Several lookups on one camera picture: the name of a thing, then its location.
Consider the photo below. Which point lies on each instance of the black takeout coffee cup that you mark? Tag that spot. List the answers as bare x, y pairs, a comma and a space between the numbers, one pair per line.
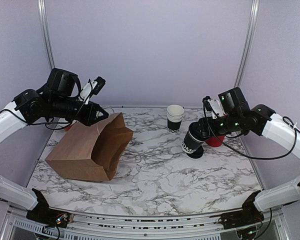
193, 139

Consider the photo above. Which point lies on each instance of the aluminium frame post left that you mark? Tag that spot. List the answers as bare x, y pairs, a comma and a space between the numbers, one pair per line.
45, 32

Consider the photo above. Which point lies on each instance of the orange white bowl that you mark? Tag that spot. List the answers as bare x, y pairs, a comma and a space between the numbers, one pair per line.
68, 128

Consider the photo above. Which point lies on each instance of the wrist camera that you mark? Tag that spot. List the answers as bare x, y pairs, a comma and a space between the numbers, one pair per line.
93, 87
212, 108

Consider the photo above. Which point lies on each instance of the aluminium frame post right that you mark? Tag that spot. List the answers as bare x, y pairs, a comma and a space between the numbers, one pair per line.
251, 29

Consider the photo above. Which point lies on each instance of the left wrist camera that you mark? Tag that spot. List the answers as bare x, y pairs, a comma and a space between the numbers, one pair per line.
93, 87

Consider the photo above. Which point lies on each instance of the spare black cup lid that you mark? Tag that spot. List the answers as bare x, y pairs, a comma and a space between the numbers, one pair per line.
196, 154

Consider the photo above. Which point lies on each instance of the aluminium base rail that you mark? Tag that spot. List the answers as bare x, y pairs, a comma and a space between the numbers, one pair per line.
92, 226

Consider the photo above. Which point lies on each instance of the red utensil holder cup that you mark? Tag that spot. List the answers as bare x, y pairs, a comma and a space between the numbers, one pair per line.
215, 141

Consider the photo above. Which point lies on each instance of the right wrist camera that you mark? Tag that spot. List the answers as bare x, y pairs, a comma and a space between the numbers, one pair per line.
212, 108

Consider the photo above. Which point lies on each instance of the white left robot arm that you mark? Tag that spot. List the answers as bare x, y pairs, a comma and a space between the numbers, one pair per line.
23, 135

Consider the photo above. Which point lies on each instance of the brown paper bag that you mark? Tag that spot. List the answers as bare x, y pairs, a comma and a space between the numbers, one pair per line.
91, 153

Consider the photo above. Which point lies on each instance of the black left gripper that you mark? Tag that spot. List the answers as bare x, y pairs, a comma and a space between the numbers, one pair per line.
89, 118

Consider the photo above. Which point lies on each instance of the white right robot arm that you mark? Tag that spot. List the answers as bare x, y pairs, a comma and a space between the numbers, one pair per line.
265, 122

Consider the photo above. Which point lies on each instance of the aluminium frame post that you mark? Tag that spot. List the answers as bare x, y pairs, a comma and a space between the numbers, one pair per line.
251, 29
45, 32

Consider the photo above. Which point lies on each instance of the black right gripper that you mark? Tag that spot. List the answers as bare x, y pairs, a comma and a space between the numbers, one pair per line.
206, 126

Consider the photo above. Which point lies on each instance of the stack of black paper cups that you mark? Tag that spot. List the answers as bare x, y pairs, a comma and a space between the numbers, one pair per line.
175, 114

